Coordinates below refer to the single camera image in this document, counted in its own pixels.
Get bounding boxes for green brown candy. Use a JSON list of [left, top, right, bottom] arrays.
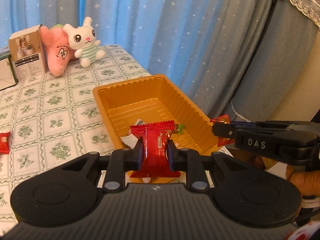
[[173, 124, 184, 134]]

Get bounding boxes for red snack packet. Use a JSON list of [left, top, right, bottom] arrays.
[[130, 120, 181, 179]]

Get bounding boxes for red candy packet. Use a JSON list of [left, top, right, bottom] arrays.
[[0, 131, 11, 154]]

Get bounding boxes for small red gold candy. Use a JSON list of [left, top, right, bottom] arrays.
[[210, 114, 234, 147]]

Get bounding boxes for white clear snack wrapper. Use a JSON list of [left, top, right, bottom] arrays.
[[120, 119, 145, 149]]

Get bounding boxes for person's right hand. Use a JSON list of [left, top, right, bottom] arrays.
[[286, 165, 320, 208]]

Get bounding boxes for grey lace-trimmed curtain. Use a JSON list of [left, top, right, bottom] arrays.
[[223, 0, 319, 121]]

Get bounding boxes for green floral tablecloth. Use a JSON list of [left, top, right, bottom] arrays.
[[1, 45, 148, 234]]

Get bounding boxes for blue star curtain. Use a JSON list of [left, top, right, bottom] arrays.
[[1, 0, 272, 116]]

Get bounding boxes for pink starfish plush toy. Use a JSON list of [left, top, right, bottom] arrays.
[[39, 24, 76, 77]]

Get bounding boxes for white bunny plush toy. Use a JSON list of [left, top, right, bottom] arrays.
[[63, 17, 106, 68]]

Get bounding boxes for white flat cardboard box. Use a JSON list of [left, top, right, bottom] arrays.
[[0, 46, 17, 90]]

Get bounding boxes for brown white product box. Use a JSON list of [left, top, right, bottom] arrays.
[[8, 24, 47, 81]]

